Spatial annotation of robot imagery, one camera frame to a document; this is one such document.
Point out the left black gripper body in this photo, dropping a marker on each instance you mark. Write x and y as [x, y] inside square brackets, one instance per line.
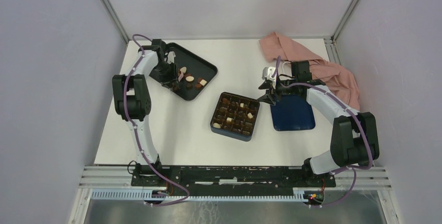
[167, 73]

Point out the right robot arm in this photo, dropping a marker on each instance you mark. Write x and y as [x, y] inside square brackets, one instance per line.
[354, 139]

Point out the blue box lid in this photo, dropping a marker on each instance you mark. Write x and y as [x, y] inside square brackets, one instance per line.
[292, 113]

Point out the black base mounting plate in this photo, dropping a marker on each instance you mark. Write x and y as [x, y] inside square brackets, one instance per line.
[230, 180]

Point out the blue chocolate box with insert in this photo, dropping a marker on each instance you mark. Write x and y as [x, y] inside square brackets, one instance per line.
[228, 105]

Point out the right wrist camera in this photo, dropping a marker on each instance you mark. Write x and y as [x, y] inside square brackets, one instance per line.
[270, 73]

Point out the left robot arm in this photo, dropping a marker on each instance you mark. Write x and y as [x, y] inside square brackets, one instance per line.
[132, 100]

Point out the pink cloth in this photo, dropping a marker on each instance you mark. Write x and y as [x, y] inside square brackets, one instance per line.
[340, 80]

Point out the black plastic tray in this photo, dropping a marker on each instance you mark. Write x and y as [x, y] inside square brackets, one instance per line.
[192, 66]

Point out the pink cat paw tongs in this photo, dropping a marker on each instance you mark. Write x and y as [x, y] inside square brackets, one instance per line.
[180, 76]

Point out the white slotted cable duct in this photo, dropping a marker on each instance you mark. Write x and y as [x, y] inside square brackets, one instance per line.
[151, 195]

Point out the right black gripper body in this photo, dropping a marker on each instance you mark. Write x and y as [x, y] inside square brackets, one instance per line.
[272, 91]

